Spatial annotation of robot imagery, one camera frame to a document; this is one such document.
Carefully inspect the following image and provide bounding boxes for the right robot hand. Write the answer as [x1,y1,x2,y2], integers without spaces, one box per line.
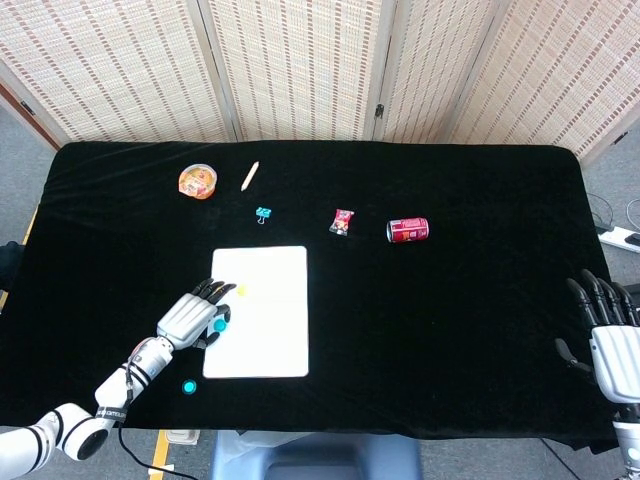
[554,268,640,406]

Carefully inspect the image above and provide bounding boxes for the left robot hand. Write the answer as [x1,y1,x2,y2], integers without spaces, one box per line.
[156,278,237,351]

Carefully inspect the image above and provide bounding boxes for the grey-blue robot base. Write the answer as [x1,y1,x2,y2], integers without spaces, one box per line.
[208,430,424,480]

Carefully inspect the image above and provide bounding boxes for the white magnetic board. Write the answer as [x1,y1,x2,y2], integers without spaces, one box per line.
[201,245,310,380]

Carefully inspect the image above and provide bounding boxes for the white power strip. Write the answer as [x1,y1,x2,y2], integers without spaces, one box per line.
[598,225,640,254]

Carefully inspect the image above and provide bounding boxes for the yellow floor tape line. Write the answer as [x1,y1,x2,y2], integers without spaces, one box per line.
[149,430,171,480]

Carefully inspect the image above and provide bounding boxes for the orange jelly cup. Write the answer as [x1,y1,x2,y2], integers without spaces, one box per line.
[177,163,219,202]

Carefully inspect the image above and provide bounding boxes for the wooden pencil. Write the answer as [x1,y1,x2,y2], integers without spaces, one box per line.
[240,160,261,192]

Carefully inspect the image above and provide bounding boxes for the red snack packet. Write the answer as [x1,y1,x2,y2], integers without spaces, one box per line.
[328,208,356,237]

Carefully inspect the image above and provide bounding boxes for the black bulky object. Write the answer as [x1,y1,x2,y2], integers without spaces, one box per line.
[0,238,25,294]

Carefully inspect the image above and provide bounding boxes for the black velvet tablecloth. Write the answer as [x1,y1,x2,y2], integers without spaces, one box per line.
[0,140,626,454]

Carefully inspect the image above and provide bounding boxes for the red soda can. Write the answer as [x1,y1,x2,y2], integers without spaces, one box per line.
[386,216,431,244]

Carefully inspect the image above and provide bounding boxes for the bamboo screen panel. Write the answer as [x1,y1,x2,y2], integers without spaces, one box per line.
[447,0,640,166]
[197,0,396,143]
[372,0,506,145]
[0,0,240,150]

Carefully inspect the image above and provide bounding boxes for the black floor cable loop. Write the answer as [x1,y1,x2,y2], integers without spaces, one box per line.
[584,192,617,232]

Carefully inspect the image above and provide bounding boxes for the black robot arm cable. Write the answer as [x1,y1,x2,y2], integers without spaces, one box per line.
[117,362,201,480]

